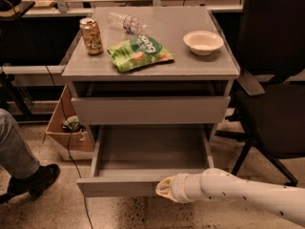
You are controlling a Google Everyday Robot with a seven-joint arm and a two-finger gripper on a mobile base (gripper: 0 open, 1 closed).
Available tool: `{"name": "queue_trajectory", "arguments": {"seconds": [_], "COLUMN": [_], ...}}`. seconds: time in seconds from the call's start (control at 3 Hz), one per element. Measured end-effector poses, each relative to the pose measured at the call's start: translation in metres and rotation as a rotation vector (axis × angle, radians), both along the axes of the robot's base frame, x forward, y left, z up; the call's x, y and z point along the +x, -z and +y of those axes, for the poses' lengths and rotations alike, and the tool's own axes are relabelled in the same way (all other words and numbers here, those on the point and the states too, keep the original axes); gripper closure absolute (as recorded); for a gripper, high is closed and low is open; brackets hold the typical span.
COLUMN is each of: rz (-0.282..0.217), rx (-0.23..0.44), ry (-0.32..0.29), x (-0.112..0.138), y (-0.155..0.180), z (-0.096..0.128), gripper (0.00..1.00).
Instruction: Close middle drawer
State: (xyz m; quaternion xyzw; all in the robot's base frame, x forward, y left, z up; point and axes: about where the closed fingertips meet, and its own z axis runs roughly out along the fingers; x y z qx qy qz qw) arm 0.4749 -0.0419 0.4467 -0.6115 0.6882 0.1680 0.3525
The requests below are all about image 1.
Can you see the grey drawer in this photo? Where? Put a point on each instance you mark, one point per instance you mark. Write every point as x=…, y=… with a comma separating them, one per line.
x=129, y=160
x=148, y=102

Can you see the black office chair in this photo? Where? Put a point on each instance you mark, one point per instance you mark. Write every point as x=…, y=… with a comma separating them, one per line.
x=270, y=48

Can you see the grey drawer cabinet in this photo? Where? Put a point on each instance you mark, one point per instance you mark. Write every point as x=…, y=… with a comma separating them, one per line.
x=167, y=25

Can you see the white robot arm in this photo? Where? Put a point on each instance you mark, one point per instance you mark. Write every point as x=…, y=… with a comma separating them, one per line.
x=284, y=201

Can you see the black shoe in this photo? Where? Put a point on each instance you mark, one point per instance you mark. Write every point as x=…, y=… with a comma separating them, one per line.
x=35, y=185

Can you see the cardboard box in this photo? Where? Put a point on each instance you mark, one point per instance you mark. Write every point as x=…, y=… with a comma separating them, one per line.
x=77, y=146

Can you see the gold soda can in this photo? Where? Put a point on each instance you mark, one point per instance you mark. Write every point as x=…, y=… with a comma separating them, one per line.
x=91, y=36

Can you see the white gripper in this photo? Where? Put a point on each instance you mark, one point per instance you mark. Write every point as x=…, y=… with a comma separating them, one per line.
x=178, y=187

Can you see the green item in box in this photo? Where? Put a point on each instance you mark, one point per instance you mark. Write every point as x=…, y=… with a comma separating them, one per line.
x=73, y=125

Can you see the grey top drawer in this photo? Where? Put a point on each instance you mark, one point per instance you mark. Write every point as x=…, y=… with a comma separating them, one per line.
x=148, y=102

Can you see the clear plastic water bottle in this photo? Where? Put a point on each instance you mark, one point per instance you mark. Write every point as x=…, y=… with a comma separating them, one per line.
x=124, y=22

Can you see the person leg in jeans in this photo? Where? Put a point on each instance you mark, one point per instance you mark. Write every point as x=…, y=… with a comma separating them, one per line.
x=15, y=154

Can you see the white paper bowl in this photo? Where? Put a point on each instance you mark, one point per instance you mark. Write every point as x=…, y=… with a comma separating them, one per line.
x=203, y=42

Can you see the green chip bag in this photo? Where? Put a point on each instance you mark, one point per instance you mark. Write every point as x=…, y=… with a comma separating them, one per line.
x=138, y=52

